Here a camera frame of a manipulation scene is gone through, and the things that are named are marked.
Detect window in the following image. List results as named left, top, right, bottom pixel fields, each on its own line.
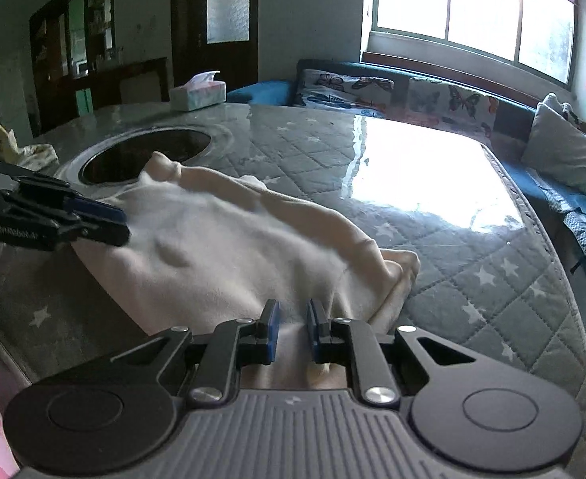
left=363, top=0, right=580, bottom=85

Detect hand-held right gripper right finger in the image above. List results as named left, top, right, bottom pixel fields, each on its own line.
left=306, top=299, right=476, bottom=406

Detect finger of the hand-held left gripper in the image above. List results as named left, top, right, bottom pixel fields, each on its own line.
left=0, top=162, right=127, bottom=226
left=55, top=221, right=131, bottom=251

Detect cream garment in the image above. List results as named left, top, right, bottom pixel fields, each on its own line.
left=71, top=152, right=420, bottom=390

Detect dark wooden door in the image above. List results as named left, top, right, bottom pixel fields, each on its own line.
left=170, top=0, right=260, bottom=105

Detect tissue box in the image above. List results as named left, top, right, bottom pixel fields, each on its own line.
left=168, top=71, right=227, bottom=113

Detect dark wooden cabinet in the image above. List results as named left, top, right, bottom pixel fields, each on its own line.
left=28, top=0, right=169, bottom=135

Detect butterfly print pillow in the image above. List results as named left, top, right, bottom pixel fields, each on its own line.
left=293, top=69, right=396, bottom=119
left=406, top=77, right=498, bottom=135

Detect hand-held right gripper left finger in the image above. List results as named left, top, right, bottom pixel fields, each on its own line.
left=110, top=299, right=280, bottom=407

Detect round built-in cooktop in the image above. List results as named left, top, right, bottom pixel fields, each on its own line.
left=56, top=125, right=229, bottom=195

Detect patterned folded cloth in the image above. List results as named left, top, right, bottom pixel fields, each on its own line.
left=18, top=143, right=60, bottom=173

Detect grey pillow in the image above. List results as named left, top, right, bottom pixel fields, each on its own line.
left=521, top=102, right=586, bottom=195

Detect pale yellow cloth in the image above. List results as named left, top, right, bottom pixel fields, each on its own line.
left=0, top=124, right=24, bottom=164

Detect blue sofa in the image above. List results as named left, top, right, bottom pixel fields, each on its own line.
left=228, top=59, right=586, bottom=310

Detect grey quilted star table cover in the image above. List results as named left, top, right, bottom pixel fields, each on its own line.
left=0, top=102, right=586, bottom=479

